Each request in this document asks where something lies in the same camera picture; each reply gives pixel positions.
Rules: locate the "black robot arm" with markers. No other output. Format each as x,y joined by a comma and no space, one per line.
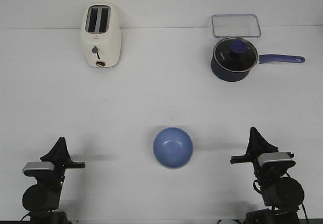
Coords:
281,194
42,199

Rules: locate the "white two-slot toaster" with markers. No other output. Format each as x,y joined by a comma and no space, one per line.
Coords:
101,35

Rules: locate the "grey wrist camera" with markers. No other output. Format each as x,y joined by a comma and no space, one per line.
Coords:
276,159
33,168

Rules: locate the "dark blue saucepan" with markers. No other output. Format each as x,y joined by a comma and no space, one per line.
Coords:
236,70

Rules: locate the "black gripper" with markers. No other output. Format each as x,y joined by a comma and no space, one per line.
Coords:
259,145
54,179

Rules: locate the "blue bowl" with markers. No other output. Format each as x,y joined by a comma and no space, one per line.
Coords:
173,148

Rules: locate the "glass pot lid blue knob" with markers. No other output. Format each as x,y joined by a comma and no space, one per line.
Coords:
234,48

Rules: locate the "clear container blue rim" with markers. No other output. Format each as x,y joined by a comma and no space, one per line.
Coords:
235,25

